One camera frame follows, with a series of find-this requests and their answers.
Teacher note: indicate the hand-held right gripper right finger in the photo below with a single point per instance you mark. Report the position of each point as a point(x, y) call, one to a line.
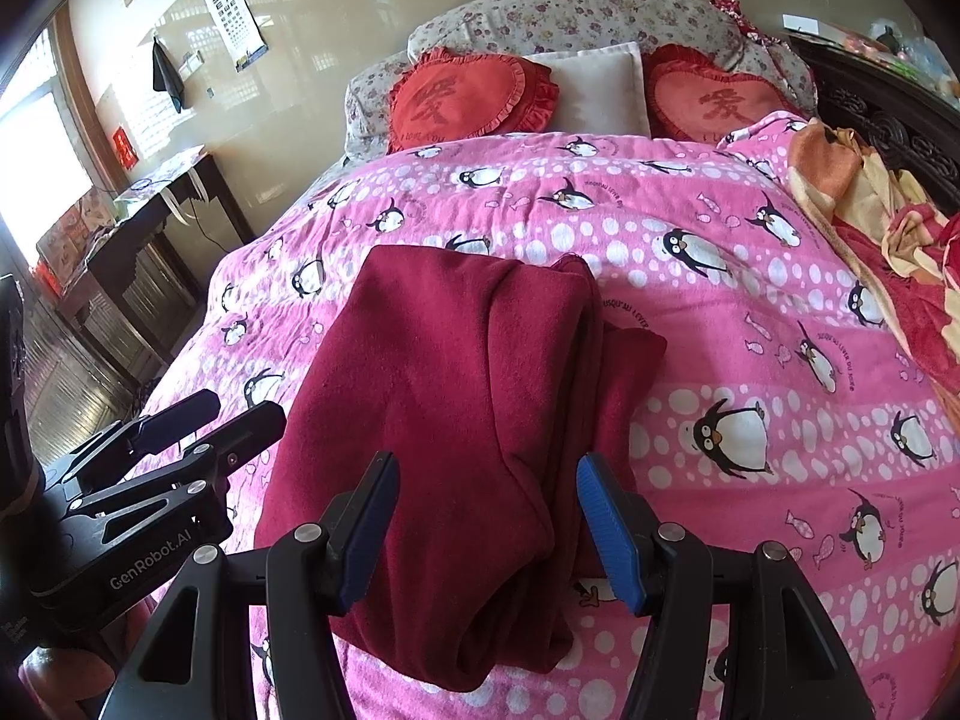
point(611, 532)

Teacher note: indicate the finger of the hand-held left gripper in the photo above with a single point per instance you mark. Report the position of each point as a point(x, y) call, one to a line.
point(247, 431)
point(176, 420)

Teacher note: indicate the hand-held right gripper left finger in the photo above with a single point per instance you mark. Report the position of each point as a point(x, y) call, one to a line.
point(371, 532)

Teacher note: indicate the maroon fleece garment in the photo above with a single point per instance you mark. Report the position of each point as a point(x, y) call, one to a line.
point(450, 390)

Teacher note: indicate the dark wooden desk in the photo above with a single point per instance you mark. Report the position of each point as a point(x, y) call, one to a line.
point(112, 255)

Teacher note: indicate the red printed box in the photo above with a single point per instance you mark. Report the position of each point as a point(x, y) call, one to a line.
point(71, 229)

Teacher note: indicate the pink penguin print blanket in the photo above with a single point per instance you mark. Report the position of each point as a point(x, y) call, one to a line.
point(750, 330)

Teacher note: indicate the window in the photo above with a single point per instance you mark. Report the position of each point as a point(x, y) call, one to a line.
point(37, 135)

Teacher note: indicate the black hanging cloth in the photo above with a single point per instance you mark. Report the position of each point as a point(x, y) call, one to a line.
point(166, 71)

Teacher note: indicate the short floral pillow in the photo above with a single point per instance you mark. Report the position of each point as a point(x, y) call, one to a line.
point(367, 101)

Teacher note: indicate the red heart-shaped pillow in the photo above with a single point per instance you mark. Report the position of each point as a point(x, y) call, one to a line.
point(465, 97)
point(712, 101)

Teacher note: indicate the orange and yellow blanket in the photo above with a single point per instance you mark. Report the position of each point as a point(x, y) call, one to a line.
point(847, 172)

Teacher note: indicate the small white pillow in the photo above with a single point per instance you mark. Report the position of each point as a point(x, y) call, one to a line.
point(592, 86)

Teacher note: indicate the dark carved wooden headboard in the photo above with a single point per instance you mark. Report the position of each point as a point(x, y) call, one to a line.
point(885, 120)

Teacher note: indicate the long floral pillow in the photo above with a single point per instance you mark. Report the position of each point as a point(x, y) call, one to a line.
point(570, 15)

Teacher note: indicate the red floral frilled cloth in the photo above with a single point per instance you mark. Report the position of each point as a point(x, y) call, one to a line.
point(742, 19)

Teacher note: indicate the white box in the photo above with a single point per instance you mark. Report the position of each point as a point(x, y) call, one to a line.
point(817, 28)

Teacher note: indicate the group of bottles and packets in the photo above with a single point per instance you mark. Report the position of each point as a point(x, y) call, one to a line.
point(900, 52)

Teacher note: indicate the red wall sign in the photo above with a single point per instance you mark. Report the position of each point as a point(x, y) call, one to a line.
point(125, 148)

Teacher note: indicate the eye chart wall poster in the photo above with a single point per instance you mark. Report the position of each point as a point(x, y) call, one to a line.
point(232, 15)

